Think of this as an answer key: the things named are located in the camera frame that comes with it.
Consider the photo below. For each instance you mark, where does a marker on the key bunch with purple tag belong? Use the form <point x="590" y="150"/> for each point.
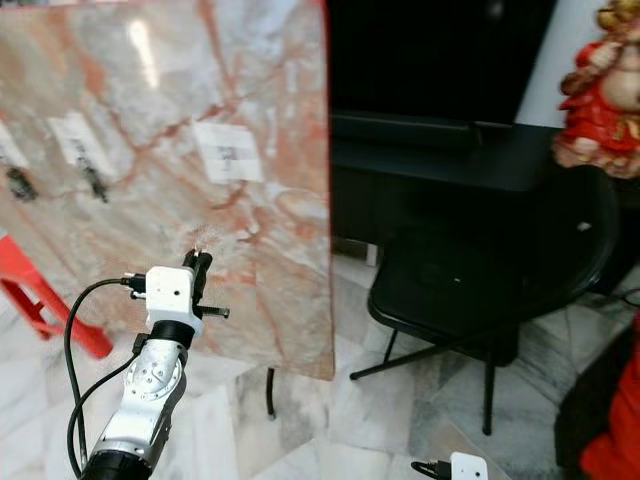
<point x="21" y="184"/>

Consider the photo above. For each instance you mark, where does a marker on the pink marble board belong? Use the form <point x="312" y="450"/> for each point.
<point x="180" y="90"/>

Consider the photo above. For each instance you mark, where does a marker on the black chair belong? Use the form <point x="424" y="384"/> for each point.
<point x="470" y="285"/>

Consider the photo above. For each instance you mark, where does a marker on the black television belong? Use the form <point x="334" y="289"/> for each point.
<point x="440" y="55"/>

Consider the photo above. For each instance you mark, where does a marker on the red gold figurine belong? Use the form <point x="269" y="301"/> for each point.
<point x="605" y="105"/>

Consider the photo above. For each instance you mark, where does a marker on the black power plug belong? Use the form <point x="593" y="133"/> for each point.
<point x="432" y="467"/>

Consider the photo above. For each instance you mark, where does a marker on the dark key bunch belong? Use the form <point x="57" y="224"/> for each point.
<point x="95" y="184"/>

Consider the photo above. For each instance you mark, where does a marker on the red plastic stool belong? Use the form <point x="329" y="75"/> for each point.
<point x="25" y="285"/>

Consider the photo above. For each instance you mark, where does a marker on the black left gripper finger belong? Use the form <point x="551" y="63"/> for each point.
<point x="204" y="265"/>
<point x="189" y="262"/>

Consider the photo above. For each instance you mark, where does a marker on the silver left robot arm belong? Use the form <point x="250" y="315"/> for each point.
<point x="145" y="400"/>

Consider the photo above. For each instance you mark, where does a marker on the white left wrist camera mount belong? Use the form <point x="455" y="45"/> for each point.
<point x="170" y="292"/>

